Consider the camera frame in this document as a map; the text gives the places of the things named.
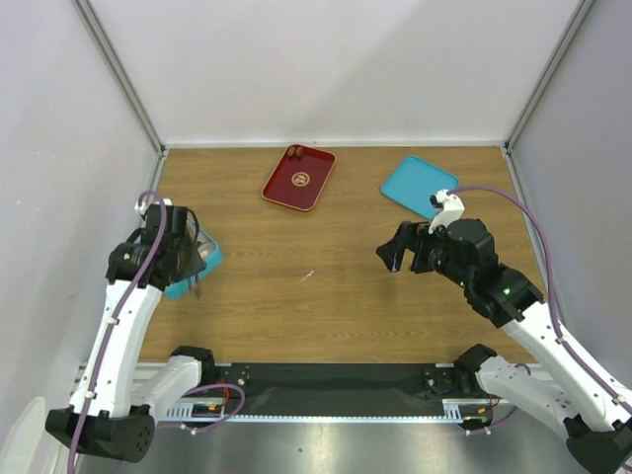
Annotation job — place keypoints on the grey cable duct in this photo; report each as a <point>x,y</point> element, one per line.
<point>191,412</point>

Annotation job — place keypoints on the blue tin box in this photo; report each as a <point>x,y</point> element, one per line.
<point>213,260</point>

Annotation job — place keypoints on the left aluminium frame post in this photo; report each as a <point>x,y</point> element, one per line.
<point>104,45</point>

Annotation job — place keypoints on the aluminium frame post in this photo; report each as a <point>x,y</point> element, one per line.
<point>553,63</point>
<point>104,45</point>

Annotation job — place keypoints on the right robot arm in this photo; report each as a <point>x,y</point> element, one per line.
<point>583,404</point>

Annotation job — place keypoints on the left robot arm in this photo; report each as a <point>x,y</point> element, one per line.
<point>106,416</point>

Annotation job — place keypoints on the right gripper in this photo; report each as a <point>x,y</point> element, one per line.
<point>406,235</point>

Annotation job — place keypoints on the right aluminium frame post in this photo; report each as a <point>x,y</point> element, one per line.
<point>553,63</point>

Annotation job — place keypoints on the metal tongs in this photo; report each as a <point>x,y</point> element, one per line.
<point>193,286</point>

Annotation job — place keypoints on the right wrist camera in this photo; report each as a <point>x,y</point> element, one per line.
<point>448,208</point>

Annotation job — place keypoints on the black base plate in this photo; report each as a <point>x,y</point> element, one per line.
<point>336,383</point>

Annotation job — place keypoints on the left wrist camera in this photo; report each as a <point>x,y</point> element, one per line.
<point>142,205</point>

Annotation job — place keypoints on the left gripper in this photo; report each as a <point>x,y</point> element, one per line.
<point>195,265</point>

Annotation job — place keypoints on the blue tin lid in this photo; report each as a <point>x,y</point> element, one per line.
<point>413,182</point>

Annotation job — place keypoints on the red tray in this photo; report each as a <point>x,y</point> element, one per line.
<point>298,183</point>

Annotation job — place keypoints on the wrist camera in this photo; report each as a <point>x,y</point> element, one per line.
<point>448,208</point>
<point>142,205</point>

